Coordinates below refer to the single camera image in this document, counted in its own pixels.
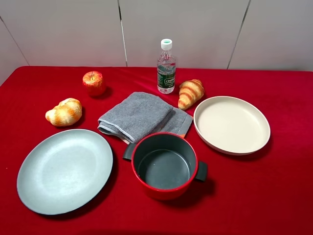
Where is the pale orange croissant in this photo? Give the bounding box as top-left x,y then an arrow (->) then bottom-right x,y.
45,98 -> 82,127

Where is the cream shallow bowl plate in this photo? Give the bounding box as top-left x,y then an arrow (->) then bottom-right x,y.
194,96 -> 271,156

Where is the red tablecloth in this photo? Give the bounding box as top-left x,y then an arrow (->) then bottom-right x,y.
0,66 -> 313,235

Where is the red pot with black handles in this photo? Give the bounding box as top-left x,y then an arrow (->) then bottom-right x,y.
123,132 -> 208,200

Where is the clear plastic water bottle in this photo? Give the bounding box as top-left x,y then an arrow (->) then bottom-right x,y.
157,39 -> 176,94

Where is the grey blue round plate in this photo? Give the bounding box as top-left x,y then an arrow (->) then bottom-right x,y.
17,129 -> 113,215

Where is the golden striped croissant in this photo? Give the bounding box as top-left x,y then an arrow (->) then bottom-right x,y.
178,79 -> 204,110

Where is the folded grey towel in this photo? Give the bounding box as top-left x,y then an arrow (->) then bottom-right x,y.
98,92 -> 193,144

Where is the red yellow apple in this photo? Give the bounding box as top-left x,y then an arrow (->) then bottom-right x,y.
83,71 -> 106,96

